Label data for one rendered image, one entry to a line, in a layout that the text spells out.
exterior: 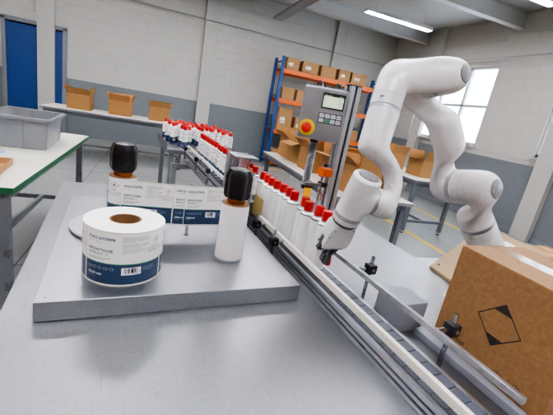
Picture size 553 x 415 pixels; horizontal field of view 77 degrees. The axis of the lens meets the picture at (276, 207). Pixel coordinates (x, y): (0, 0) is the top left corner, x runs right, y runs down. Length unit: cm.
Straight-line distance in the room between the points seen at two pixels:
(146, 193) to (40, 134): 178
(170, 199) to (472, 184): 101
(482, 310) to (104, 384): 85
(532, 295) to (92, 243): 100
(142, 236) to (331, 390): 56
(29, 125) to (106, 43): 607
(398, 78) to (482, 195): 48
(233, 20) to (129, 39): 232
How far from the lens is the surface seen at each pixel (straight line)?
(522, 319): 96
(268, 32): 921
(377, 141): 101
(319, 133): 133
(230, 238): 109
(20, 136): 298
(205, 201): 127
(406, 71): 110
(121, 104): 667
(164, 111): 666
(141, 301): 94
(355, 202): 98
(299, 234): 123
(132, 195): 125
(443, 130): 125
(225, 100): 889
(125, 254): 93
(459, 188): 132
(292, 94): 852
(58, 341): 90
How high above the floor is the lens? 137
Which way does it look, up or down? 16 degrees down
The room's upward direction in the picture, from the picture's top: 10 degrees clockwise
